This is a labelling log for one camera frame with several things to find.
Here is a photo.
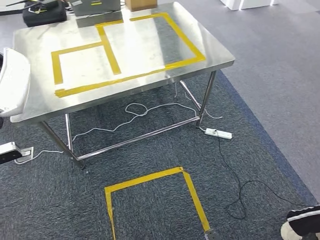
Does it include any white curved plastic shell part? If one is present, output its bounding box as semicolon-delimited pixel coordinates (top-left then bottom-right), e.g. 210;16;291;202
0;47;31;118

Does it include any stainless steel workbench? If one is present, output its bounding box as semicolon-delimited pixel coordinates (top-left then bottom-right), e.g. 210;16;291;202
10;1;235;170

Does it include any yellow floor tape marking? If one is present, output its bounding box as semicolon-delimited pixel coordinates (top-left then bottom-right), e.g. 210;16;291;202
104;166;211;240

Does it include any long white power strip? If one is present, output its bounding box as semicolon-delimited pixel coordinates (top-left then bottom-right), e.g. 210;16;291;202
204;127;232;140

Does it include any brown cardboard box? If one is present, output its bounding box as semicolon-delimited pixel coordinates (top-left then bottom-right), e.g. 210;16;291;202
125;0;158;13

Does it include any grey laptop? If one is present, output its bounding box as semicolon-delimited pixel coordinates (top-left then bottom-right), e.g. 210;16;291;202
69;0;122;17

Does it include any white block furniture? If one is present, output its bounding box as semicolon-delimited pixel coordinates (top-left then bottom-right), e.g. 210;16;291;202
219;0;279;11

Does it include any grey floor outlet box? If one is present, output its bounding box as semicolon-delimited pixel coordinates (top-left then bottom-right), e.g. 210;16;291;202
14;146;35;165

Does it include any black soft bag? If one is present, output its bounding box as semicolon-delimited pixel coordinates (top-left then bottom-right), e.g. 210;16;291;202
22;0;68;28

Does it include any black router with antennas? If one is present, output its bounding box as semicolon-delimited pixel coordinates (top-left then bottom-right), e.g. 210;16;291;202
12;0;60;11

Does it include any person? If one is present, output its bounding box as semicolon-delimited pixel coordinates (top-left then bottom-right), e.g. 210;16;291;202
280;205;320;240

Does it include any long white cable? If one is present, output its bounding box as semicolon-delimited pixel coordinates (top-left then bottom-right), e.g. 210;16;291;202
72;82;223;144

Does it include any black floor cable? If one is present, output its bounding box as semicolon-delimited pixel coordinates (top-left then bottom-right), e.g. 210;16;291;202
216;132;311;221

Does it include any short white cable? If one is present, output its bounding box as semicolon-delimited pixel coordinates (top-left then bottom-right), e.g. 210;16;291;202
14;149;63;166

